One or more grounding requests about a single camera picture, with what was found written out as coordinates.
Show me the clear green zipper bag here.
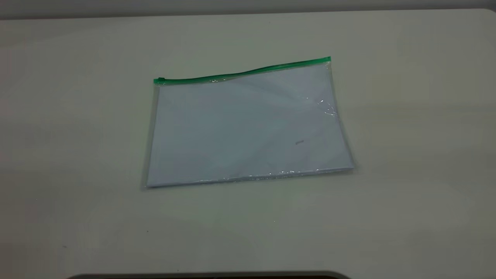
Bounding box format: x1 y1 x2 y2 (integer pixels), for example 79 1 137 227
141 56 358 190

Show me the dark rounded base panel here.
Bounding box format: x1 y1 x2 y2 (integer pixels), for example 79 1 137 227
67 271 352 279

